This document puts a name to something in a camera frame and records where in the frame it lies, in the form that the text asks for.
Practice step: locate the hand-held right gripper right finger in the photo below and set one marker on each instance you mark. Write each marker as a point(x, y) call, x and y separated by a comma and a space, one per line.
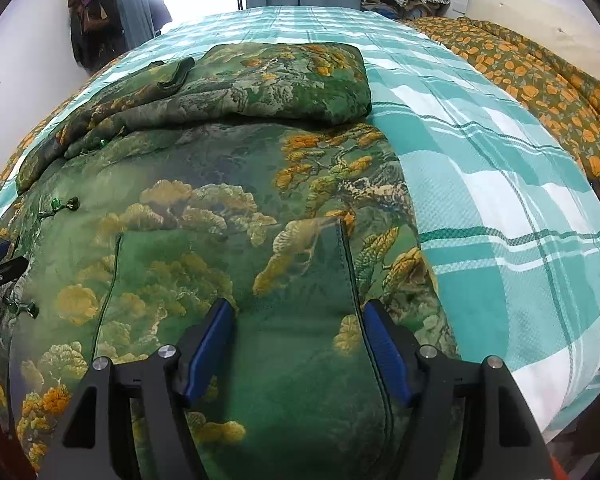
point(385, 350)

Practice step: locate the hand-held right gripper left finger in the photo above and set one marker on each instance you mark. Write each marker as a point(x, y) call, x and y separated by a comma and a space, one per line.
point(212, 350)

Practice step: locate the teal plaid bed sheet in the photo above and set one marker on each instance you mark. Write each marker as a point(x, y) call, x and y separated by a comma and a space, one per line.
point(480, 185)

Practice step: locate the narrow blue curtain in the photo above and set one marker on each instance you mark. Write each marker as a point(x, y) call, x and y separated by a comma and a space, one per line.
point(130, 5)

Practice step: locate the dark blue hanging garment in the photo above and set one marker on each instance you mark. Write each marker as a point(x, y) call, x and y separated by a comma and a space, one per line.
point(159, 12)

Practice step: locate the orange floral quilt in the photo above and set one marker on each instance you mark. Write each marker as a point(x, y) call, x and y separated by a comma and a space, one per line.
point(540, 85)

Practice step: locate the clothes hanging on wall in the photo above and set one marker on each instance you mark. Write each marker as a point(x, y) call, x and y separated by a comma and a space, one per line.
point(92, 15)

